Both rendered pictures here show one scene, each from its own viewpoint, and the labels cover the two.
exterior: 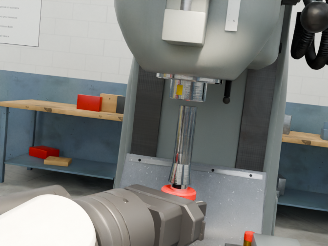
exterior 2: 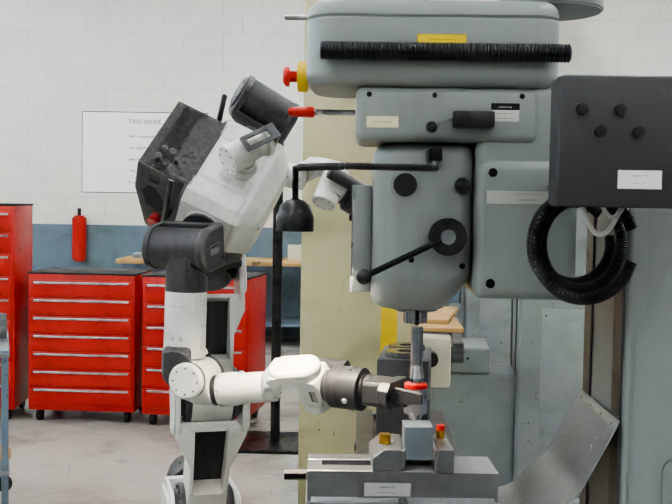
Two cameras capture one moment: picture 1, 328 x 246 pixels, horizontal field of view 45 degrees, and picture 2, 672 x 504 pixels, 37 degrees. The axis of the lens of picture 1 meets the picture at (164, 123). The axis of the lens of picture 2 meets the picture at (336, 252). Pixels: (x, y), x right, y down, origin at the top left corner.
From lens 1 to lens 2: 1.98 m
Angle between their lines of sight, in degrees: 83
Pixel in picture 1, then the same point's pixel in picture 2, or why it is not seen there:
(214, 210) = (581, 454)
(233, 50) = (375, 293)
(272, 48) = (474, 284)
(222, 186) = (596, 431)
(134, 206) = (351, 373)
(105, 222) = (328, 373)
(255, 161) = (616, 407)
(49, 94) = not seen: outside the picture
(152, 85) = (588, 316)
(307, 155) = not seen: outside the picture
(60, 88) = not seen: outside the picture
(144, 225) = (348, 382)
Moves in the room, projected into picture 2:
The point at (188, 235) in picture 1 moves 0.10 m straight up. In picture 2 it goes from (377, 399) to (378, 349)
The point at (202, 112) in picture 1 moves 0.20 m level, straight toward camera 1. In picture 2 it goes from (603, 346) to (502, 345)
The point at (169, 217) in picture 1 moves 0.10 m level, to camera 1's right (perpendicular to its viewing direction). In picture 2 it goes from (366, 385) to (374, 395)
